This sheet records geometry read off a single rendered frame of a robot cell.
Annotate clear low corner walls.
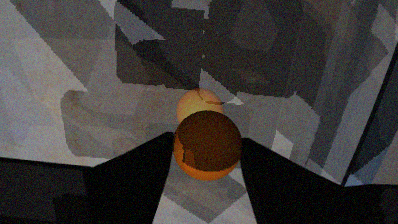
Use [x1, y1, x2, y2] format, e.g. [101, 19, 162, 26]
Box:
[296, 0, 398, 185]

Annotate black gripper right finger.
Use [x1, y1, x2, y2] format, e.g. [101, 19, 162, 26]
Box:
[240, 138, 398, 224]

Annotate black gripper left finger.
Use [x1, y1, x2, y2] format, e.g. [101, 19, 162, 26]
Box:
[0, 132, 174, 224]

